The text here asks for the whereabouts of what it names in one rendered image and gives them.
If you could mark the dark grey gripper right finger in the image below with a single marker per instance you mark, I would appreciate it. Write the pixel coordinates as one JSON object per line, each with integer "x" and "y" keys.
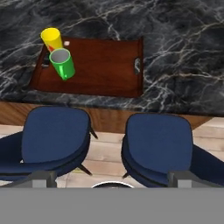
{"x": 183, "y": 178}

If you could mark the brown wooden tray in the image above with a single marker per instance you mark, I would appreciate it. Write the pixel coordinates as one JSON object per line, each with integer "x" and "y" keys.
{"x": 99, "y": 68}

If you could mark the green mug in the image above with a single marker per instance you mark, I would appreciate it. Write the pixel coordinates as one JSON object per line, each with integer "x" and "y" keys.
{"x": 63, "y": 64}

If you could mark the yellow cup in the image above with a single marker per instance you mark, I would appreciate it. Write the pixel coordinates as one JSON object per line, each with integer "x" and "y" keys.
{"x": 52, "y": 38}

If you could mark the white and black round object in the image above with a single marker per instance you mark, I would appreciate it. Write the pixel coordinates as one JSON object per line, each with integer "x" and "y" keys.
{"x": 112, "y": 184}

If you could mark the blue upholstered chair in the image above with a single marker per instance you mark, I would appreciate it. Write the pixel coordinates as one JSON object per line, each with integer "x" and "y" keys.
{"x": 49, "y": 140}
{"x": 163, "y": 148}

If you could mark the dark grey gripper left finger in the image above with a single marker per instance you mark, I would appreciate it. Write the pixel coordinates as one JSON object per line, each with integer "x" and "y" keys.
{"x": 40, "y": 178}

